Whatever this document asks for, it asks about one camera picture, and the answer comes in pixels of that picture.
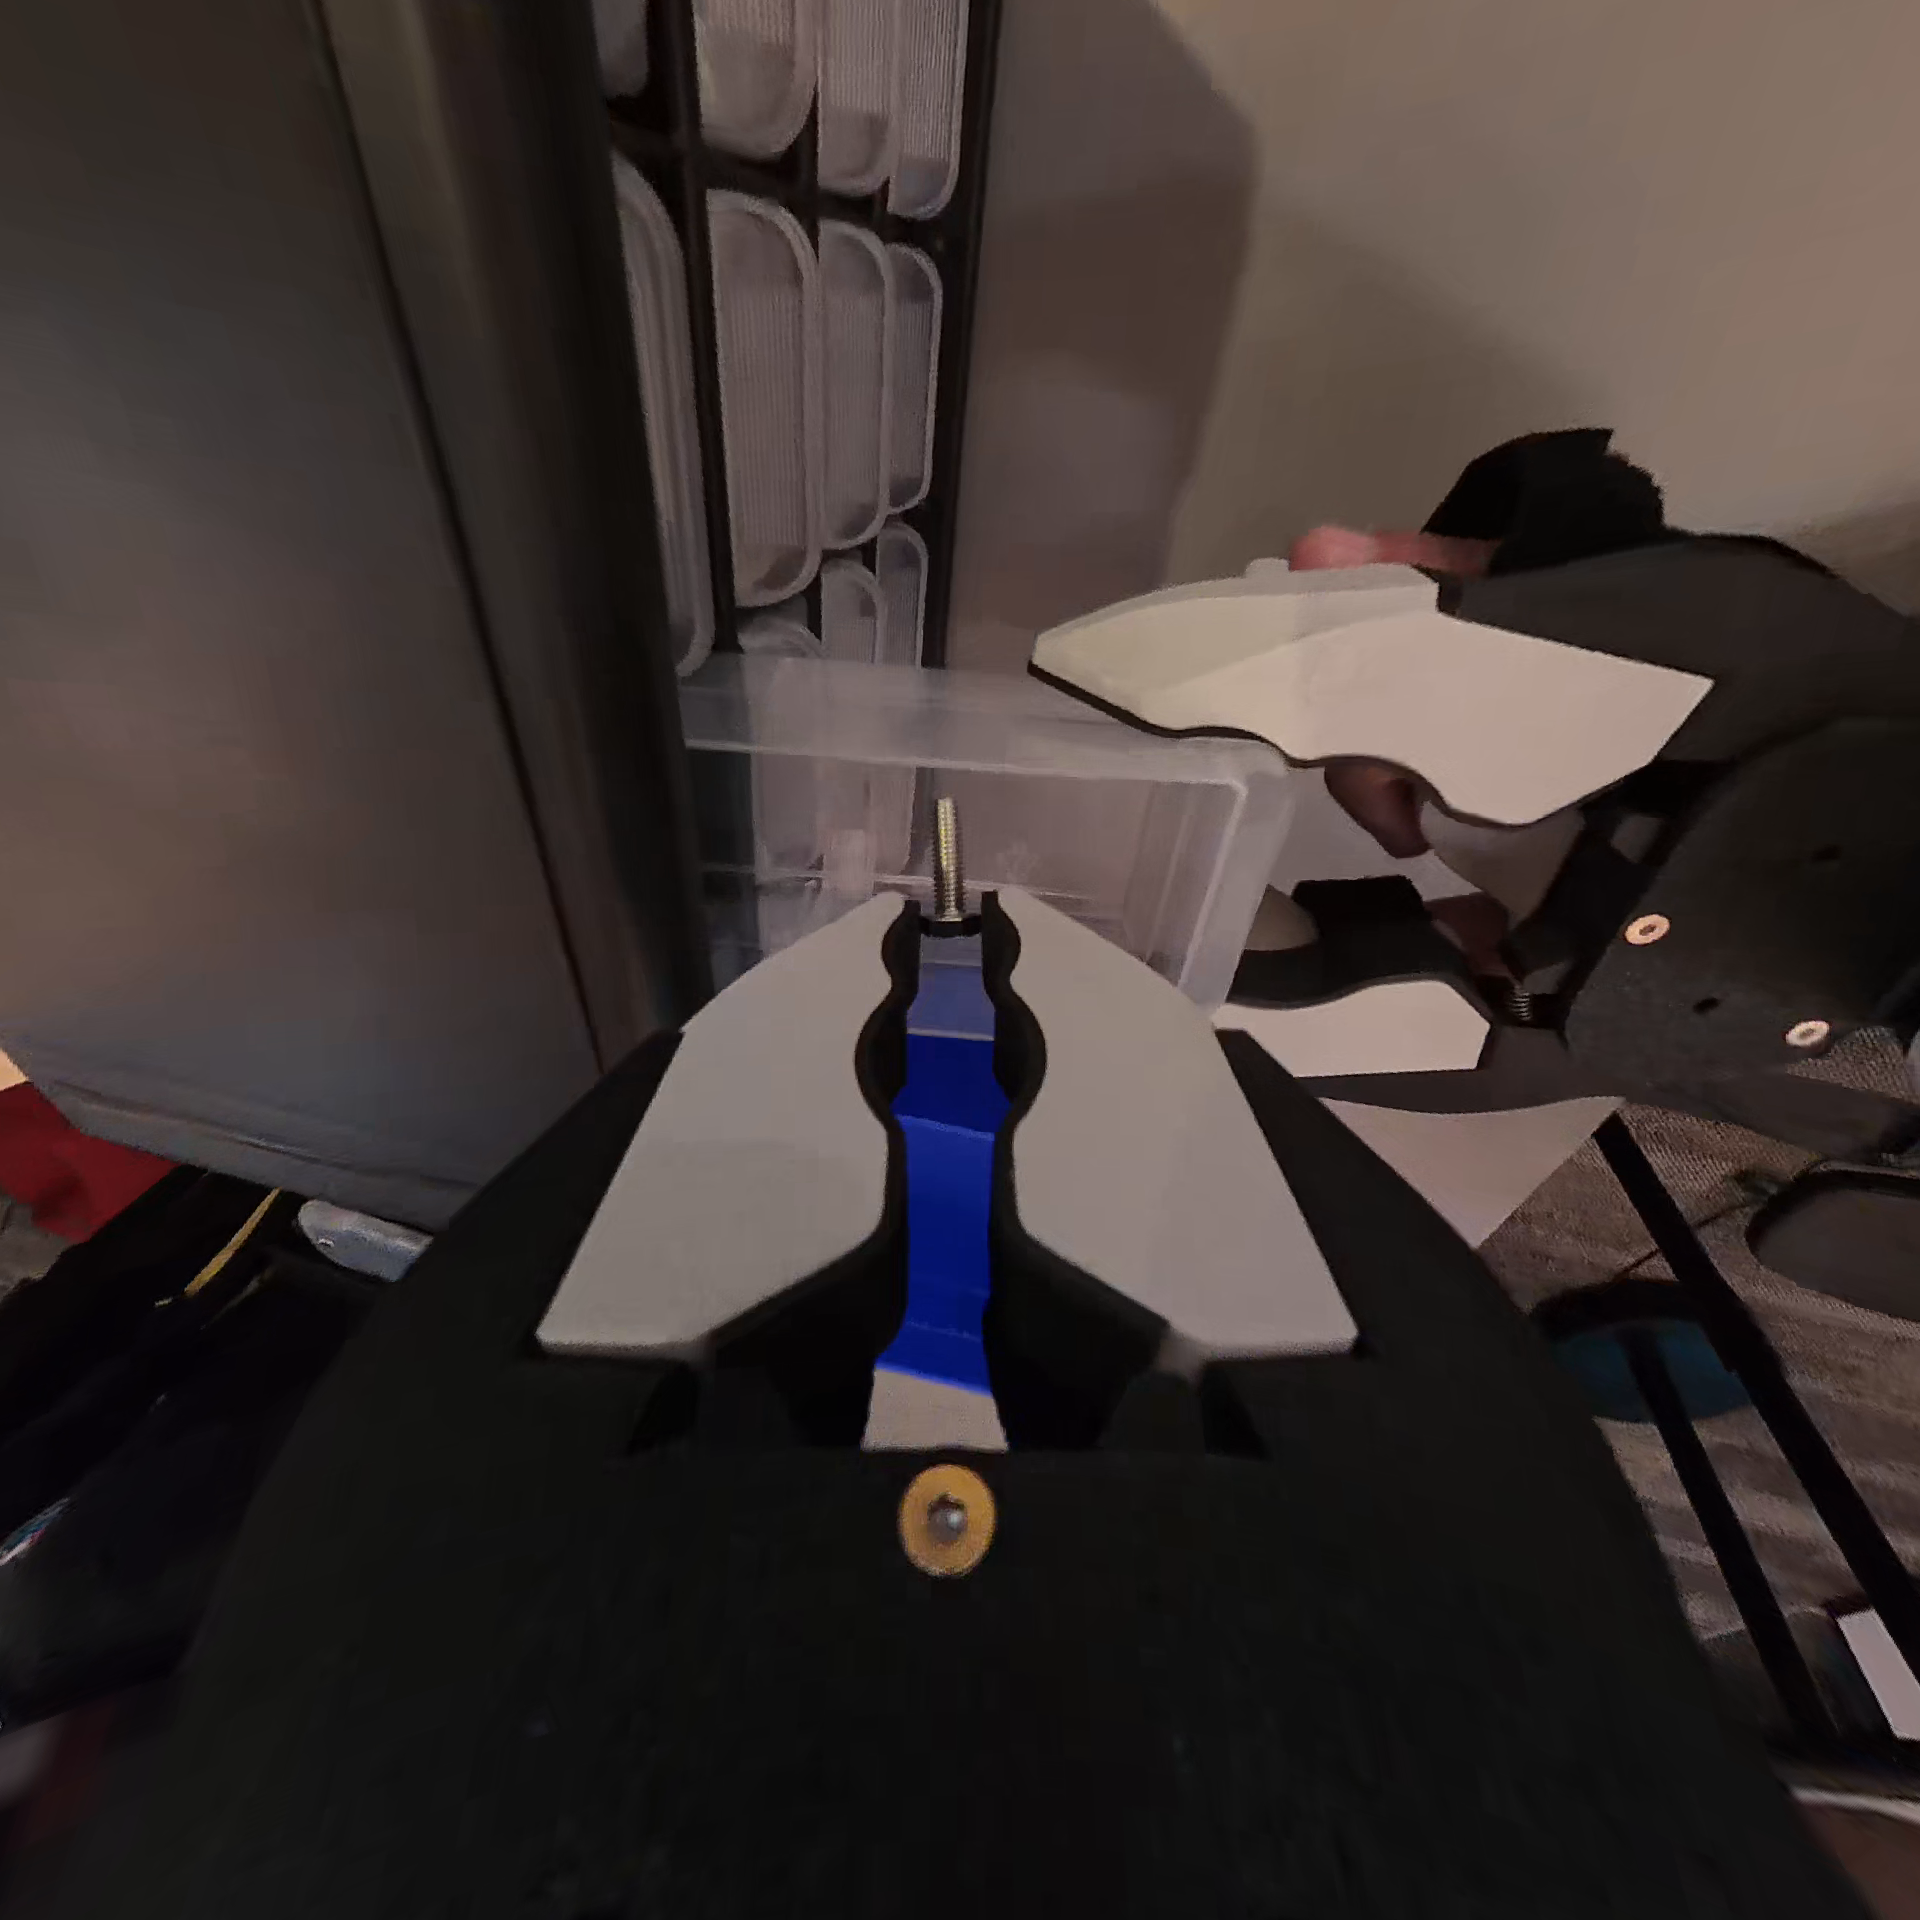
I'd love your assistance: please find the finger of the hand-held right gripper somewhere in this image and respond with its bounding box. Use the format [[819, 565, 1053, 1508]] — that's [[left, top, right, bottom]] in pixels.
[[1226, 958, 1491, 1078], [1027, 557, 1715, 830]]

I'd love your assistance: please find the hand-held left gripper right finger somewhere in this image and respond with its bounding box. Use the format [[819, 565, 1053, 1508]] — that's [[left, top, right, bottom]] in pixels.
[[983, 886, 1365, 1360]]

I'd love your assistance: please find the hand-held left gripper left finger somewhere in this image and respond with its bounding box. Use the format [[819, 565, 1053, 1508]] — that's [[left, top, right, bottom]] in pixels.
[[535, 897, 920, 1360]]

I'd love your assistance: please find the blue plastic bin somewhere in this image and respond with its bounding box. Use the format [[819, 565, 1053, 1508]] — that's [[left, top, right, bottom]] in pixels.
[[870, 966, 1003, 1376]]

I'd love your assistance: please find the clear plastic drawer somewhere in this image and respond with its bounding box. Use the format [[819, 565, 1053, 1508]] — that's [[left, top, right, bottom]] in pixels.
[[680, 652, 1296, 1010]]

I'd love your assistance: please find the black drawer cabinet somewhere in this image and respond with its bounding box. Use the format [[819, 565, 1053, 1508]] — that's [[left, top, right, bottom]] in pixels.
[[0, 0, 1003, 1234]]

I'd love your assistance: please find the set of clear cabinet drawers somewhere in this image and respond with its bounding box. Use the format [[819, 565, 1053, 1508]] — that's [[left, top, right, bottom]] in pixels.
[[592, 0, 965, 977]]

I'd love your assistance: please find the person's right hand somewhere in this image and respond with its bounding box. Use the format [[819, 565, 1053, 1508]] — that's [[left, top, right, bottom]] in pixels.
[[1286, 522, 1520, 980]]

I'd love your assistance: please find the silver table corner fitting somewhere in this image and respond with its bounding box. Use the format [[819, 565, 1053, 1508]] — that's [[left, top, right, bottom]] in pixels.
[[297, 1201, 434, 1280]]

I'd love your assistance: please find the dark blue round base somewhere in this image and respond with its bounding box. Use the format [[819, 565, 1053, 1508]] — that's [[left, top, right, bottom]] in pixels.
[[1549, 1277, 1753, 1424]]

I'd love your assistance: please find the dark bag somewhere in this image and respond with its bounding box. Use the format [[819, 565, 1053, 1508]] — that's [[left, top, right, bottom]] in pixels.
[[0, 1171, 393, 1741]]

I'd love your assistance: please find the red cloth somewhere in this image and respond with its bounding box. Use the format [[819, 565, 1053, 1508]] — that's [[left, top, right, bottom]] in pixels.
[[0, 1084, 173, 1248]]

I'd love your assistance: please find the black table frame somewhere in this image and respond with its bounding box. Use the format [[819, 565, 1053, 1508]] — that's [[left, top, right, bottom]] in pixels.
[[1590, 1118, 1920, 1764]]

